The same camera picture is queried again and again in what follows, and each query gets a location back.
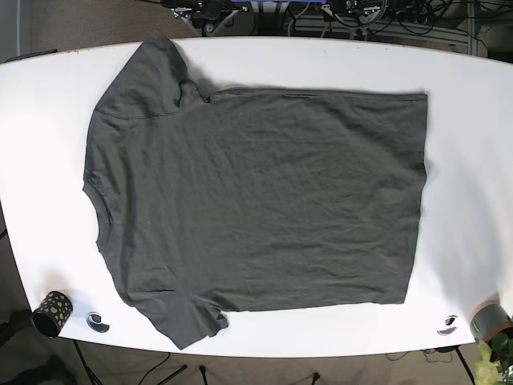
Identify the dark grey T-shirt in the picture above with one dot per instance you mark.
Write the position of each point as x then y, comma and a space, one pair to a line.
253, 199

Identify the black gold-dotted cup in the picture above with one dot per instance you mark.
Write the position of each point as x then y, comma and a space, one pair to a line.
52, 314

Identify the grey plant pot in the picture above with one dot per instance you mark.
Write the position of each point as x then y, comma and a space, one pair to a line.
489, 320

